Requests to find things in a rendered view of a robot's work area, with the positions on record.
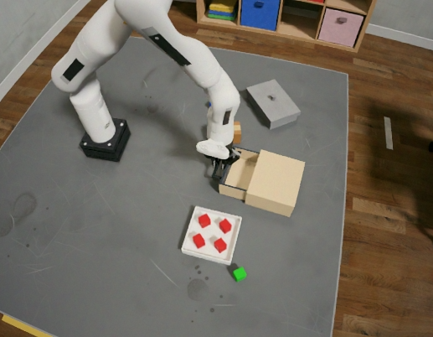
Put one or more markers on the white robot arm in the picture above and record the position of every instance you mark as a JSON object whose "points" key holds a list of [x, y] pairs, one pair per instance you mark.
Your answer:
{"points": [[106, 33]]}

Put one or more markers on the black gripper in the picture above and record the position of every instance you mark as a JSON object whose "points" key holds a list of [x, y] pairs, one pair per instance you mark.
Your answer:
{"points": [[229, 161]]}

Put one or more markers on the red block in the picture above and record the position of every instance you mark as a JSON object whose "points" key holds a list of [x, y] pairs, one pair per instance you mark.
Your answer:
{"points": [[204, 220], [220, 245], [225, 226], [199, 240]]}

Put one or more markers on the green block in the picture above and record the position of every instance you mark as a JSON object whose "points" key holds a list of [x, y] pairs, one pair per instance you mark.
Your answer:
{"points": [[239, 274]]}

